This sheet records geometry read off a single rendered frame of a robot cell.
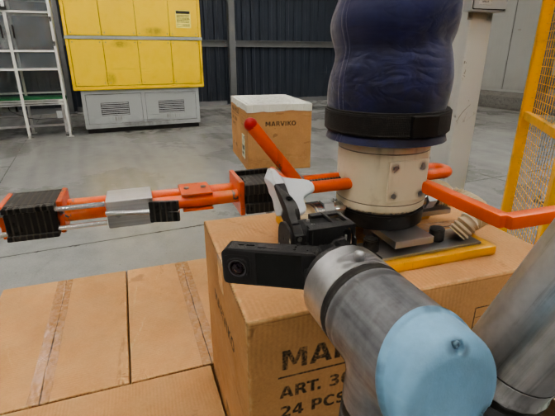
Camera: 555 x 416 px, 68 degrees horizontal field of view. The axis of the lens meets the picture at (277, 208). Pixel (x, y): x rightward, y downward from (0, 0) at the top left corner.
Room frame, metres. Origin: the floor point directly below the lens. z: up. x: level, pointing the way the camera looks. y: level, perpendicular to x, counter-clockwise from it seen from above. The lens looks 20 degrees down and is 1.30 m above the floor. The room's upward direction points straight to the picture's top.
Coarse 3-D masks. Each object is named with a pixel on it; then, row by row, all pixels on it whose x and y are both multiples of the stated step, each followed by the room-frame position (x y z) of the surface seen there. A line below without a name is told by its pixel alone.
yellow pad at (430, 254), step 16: (368, 240) 0.66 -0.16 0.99; (448, 240) 0.71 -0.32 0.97; (464, 240) 0.71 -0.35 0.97; (480, 240) 0.72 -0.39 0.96; (384, 256) 0.64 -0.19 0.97; (400, 256) 0.65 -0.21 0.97; (416, 256) 0.65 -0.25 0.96; (432, 256) 0.65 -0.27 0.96; (448, 256) 0.66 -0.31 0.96; (464, 256) 0.67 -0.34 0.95; (480, 256) 0.68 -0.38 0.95
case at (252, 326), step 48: (240, 240) 0.76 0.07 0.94; (240, 288) 0.58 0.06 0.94; (288, 288) 0.58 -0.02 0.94; (432, 288) 0.58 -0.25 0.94; (480, 288) 0.61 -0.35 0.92; (240, 336) 0.53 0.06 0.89; (288, 336) 0.51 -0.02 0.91; (240, 384) 0.54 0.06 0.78; (288, 384) 0.51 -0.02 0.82; (336, 384) 0.53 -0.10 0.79
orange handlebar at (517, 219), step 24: (432, 168) 0.79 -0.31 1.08; (168, 192) 0.66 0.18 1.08; (192, 192) 0.64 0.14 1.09; (216, 192) 0.65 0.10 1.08; (312, 192) 0.70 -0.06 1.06; (432, 192) 0.68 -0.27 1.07; (456, 192) 0.64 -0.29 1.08; (72, 216) 0.57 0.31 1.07; (96, 216) 0.59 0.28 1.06; (480, 216) 0.58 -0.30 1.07; (504, 216) 0.55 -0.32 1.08; (528, 216) 0.55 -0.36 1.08; (552, 216) 0.56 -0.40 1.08
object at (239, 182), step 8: (256, 168) 0.74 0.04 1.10; (264, 168) 0.75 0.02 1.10; (232, 176) 0.70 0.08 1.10; (240, 176) 0.72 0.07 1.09; (248, 176) 0.72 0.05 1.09; (256, 176) 0.72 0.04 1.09; (264, 176) 0.72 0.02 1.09; (240, 184) 0.65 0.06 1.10; (248, 184) 0.65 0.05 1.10; (256, 184) 0.65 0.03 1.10; (264, 184) 0.65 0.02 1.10; (240, 192) 0.65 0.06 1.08; (248, 192) 0.64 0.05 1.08; (256, 192) 0.65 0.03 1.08; (264, 192) 0.65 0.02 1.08; (240, 200) 0.65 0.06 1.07; (248, 200) 0.65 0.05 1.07; (256, 200) 0.65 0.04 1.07; (264, 200) 0.66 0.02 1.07; (272, 200) 0.66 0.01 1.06; (240, 208) 0.65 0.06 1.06; (248, 208) 0.64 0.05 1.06; (256, 208) 0.65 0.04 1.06; (264, 208) 0.65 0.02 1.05; (272, 208) 0.66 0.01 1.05
